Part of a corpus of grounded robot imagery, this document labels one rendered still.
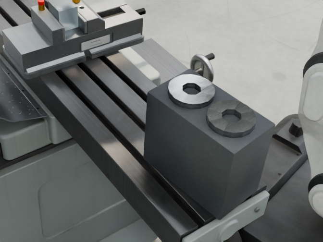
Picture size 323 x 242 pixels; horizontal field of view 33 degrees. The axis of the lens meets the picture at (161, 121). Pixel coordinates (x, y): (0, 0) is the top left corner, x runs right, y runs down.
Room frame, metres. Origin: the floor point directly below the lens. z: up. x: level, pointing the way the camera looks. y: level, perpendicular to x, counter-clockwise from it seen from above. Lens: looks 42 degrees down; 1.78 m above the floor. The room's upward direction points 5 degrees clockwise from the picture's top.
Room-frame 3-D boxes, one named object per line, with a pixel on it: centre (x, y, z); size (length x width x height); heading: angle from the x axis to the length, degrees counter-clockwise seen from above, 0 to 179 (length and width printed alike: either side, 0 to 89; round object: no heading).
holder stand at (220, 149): (0.79, -0.09, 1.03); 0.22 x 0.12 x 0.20; 48
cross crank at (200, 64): (1.53, -0.10, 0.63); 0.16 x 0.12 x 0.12; 130
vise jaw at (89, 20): (1.23, 0.23, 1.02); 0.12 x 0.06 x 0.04; 38
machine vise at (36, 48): (1.21, 0.25, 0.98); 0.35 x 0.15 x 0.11; 128
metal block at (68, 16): (1.19, 0.27, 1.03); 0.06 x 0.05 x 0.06; 38
